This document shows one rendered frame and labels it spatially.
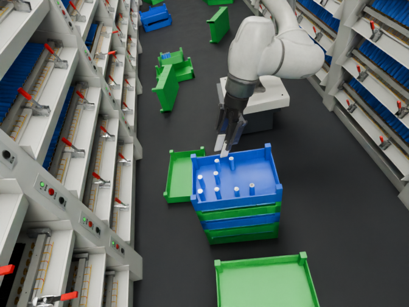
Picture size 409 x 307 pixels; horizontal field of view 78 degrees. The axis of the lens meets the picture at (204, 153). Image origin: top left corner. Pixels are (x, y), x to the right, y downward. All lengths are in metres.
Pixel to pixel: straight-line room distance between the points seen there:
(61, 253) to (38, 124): 0.35
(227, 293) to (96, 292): 0.41
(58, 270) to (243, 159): 0.68
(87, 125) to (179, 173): 0.59
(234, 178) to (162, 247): 0.50
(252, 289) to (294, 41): 0.78
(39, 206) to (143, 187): 0.81
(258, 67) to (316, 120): 0.96
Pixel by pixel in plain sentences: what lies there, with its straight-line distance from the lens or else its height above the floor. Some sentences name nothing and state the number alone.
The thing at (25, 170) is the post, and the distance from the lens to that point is 0.70.
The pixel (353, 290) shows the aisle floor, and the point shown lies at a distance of 1.19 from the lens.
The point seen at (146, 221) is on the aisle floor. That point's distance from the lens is 1.34.
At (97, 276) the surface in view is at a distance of 0.93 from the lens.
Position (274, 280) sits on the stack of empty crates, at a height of 0.16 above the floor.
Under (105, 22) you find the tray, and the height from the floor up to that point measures 0.56.
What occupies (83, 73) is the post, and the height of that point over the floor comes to 0.61.
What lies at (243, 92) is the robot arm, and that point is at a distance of 0.76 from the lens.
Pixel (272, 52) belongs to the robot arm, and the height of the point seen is 0.75.
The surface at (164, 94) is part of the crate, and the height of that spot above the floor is 0.16.
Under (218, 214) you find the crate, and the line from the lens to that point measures 0.94.
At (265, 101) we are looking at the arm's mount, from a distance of 1.36.
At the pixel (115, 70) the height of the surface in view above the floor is 0.35.
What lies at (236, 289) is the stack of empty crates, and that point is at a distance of 0.97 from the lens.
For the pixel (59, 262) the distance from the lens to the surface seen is 0.77.
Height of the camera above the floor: 1.11
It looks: 48 degrees down
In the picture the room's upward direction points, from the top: 16 degrees counter-clockwise
